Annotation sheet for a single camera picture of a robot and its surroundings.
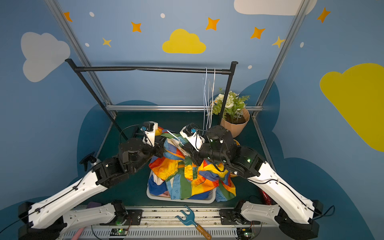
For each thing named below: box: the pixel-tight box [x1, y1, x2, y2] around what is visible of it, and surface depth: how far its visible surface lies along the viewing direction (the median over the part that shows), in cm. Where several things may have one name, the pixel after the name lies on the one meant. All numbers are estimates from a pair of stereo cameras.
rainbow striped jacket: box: [148, 128, 237, 202], surface depth 73 cm
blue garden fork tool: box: [175, 204, 212, 240], surface depth 74 cm
